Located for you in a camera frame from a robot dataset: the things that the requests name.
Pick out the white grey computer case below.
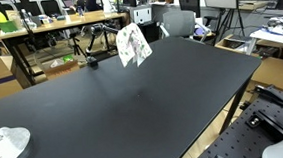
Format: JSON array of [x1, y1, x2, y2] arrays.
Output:
[[128, 3, 154, 27]]

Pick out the black square mounting block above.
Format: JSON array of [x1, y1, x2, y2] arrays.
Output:
[[243, 111, 270, 130]]

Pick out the person in dark shirt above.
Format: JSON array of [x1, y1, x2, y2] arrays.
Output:
[[75, 0, 104, 13]]

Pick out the green box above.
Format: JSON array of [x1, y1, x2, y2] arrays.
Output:
[[0, 19, 19, 34]]

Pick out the flat cardboard box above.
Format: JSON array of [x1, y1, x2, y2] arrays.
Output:
[[248, 55, 283, 94]]

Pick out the open cardboard box with items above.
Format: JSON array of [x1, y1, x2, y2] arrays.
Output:
[[41, 54, 82, 81]]

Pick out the grey mesh office chair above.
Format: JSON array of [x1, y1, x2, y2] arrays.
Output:
[[158, 7, 211, 44]]

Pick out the white side table with papers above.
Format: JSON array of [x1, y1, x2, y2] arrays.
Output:
[[244, 15, 283, 55]]

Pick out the black perforated breadboard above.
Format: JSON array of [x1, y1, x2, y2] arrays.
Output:
[[185, 84, 283, 158]]

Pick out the white green-printed kitchen towel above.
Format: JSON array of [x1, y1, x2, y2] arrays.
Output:
[[114, 21, 155, 70]]

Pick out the shallow cardboard tray box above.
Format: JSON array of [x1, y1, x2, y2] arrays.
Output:
[[213, 32, 258, 57]]

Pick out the small black camera tripod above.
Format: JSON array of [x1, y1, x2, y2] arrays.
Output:
[[68, 31, 87, 59]]

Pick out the black office chair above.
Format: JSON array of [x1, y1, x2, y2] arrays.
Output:
[[178, 0, 202, 19]]

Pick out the black clamp bracket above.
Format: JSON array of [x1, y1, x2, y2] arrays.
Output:
[[253, 82, 283, 109]]

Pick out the long wooden work table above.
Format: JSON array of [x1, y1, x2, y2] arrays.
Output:
[[0, 8, 134, 90]]

